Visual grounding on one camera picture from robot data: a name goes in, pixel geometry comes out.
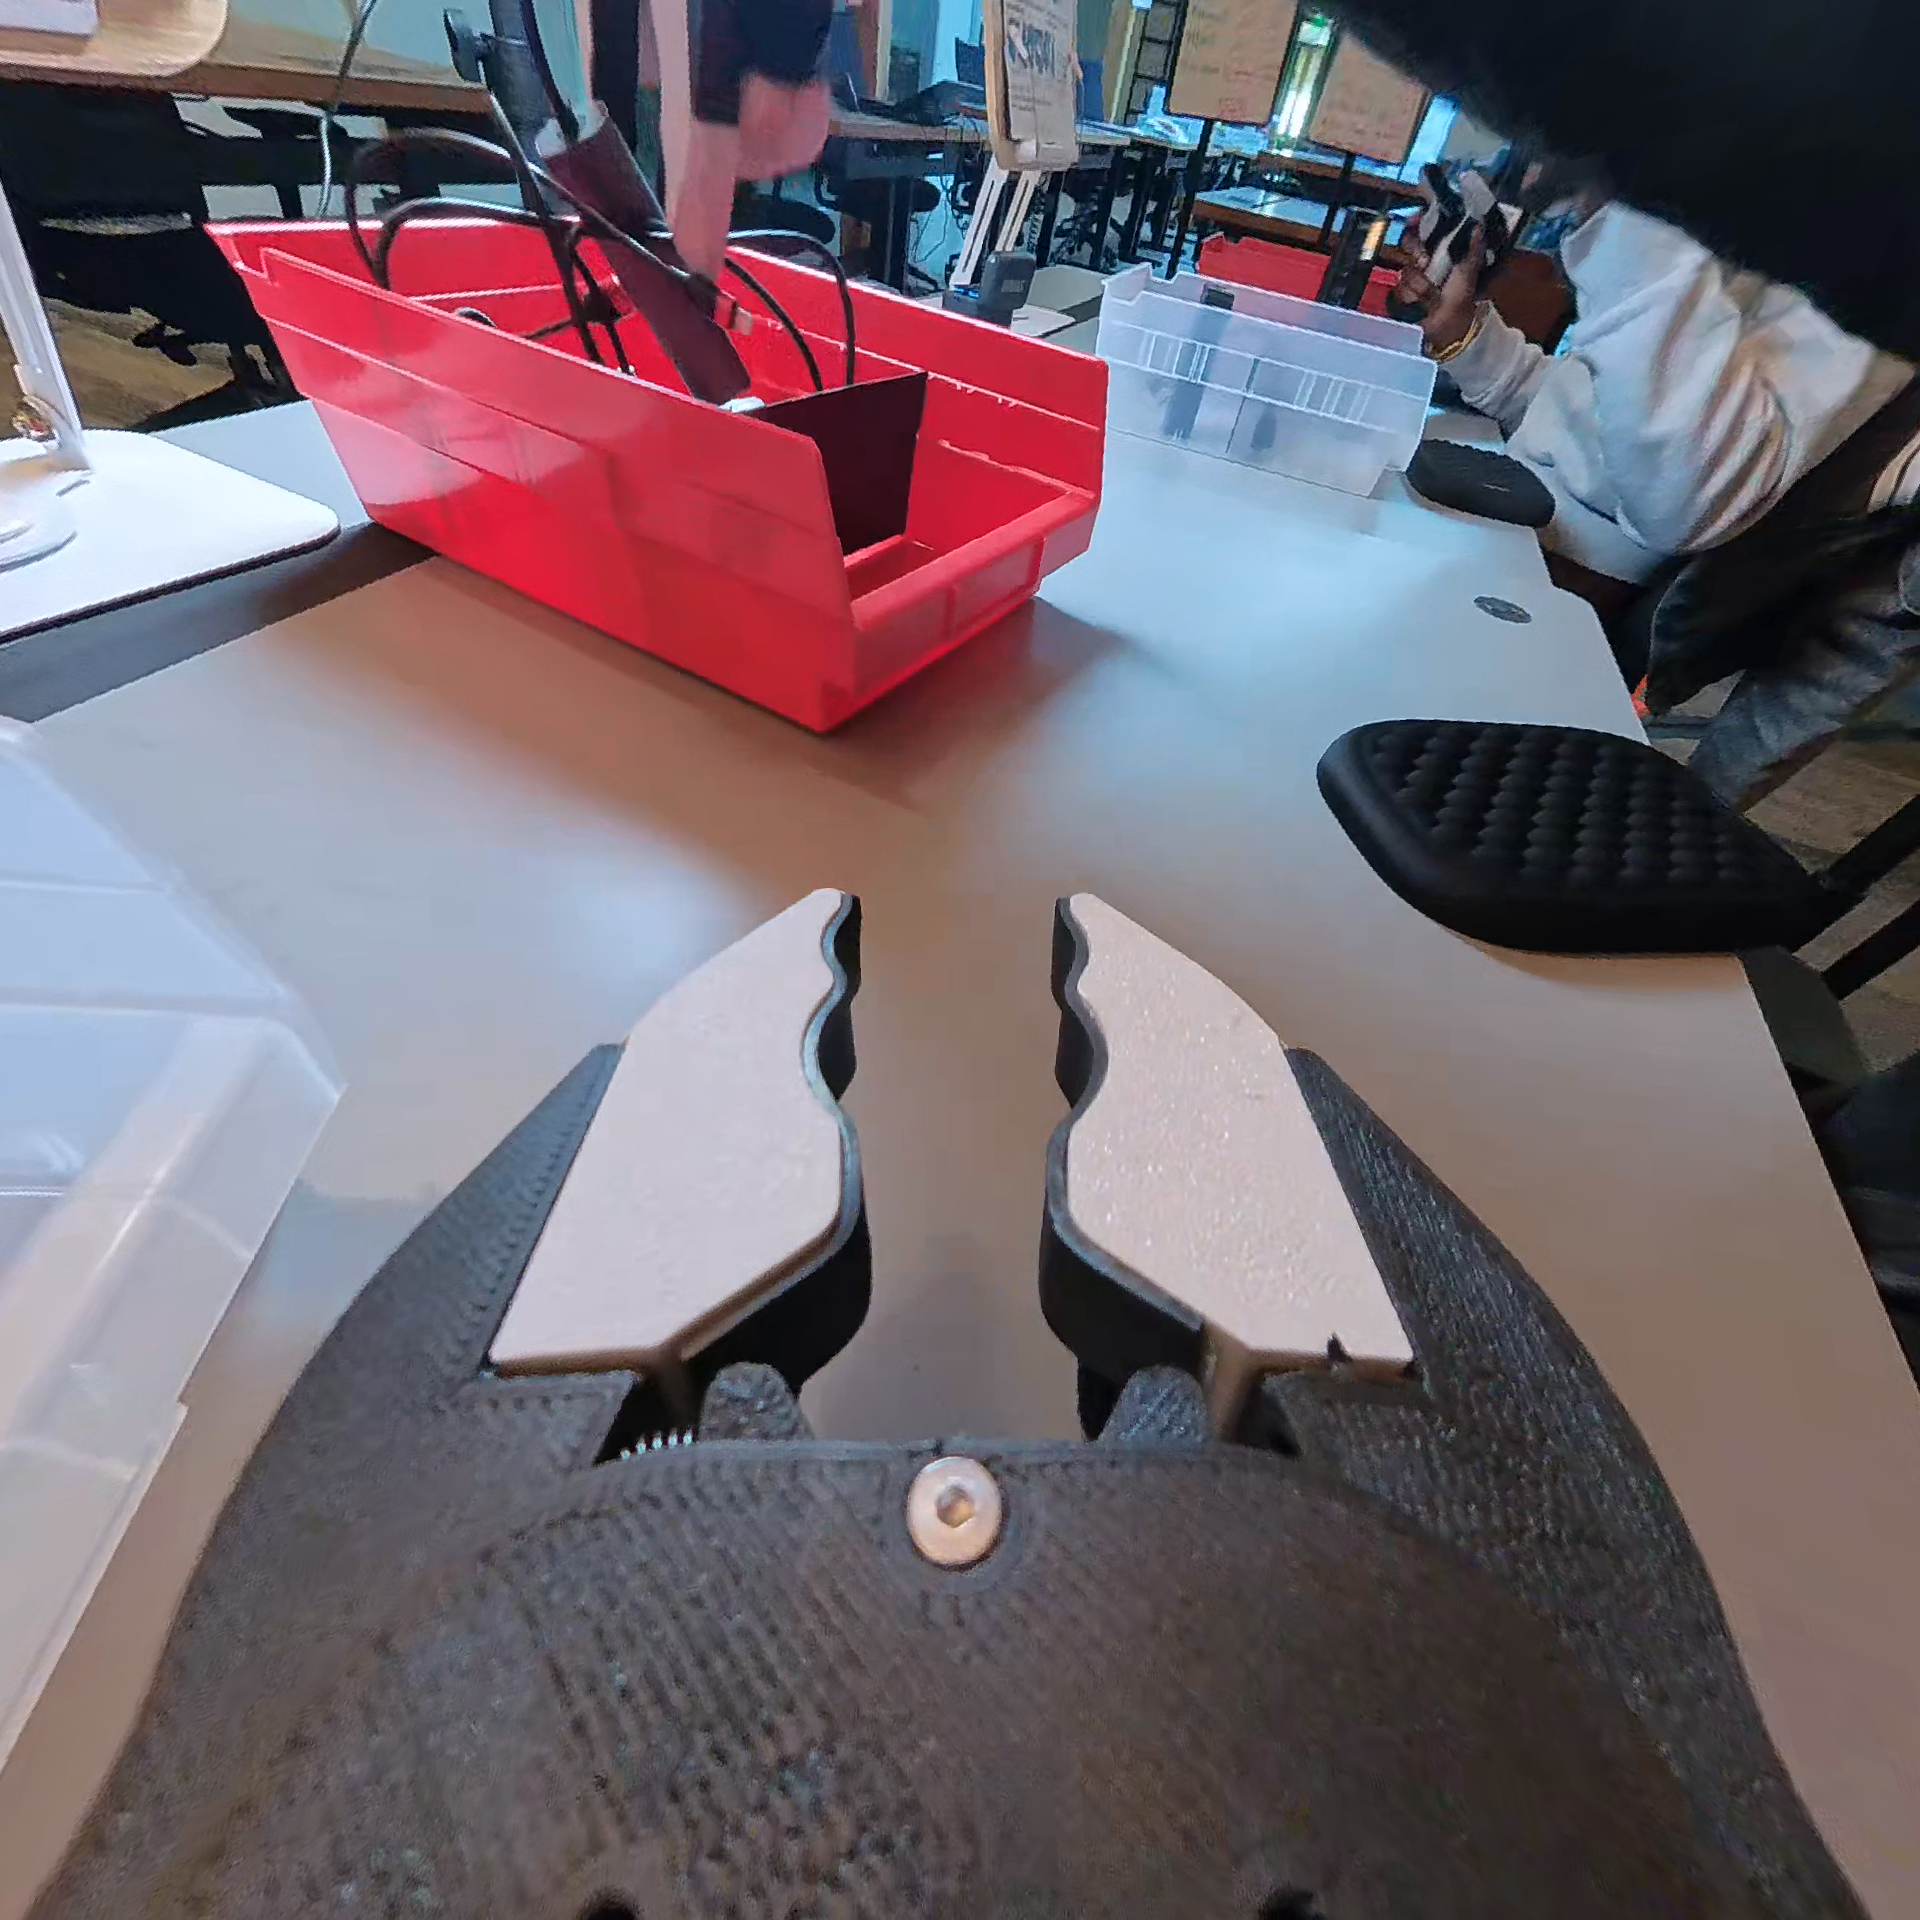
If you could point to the clear plastic bin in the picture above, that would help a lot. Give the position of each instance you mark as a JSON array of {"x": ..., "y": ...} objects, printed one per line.
[
  {"x": 1276, "y": 388},
  {"x": 120, "y": 1125}
]

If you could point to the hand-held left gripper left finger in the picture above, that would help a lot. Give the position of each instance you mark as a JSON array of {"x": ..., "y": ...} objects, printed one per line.
[{"x": 704, "y": 1155}]

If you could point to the black bin divider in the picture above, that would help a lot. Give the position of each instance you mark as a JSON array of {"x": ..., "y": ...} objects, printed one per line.
[{"x": 855, "y": 451}]

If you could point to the black chair armrest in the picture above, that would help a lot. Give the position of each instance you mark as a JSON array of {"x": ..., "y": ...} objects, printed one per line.
[
  {"x": 1476, "y": 480},
  {"x": 1559, "y": 832}
]

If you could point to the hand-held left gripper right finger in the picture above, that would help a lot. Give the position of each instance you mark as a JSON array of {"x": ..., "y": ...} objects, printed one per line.
[{"x": 1215, "y": 1171}]

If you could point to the brown paper poster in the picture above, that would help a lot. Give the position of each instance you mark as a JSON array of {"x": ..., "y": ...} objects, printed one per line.
[
  {"x": 1364, "y": 98},
  {"x": 1231, "y": 53}
]

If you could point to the wooden document stand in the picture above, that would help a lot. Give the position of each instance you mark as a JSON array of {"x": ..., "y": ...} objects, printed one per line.
[{"x": 1036, "y": 76}]

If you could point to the small dark device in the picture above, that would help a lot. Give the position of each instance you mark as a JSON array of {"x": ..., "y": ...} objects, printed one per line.
[{"x": 1012, "y": 284}]

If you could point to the instruction sheet on stand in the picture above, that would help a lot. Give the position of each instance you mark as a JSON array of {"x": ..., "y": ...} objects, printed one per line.
[{"x": 194, "y": 523}]

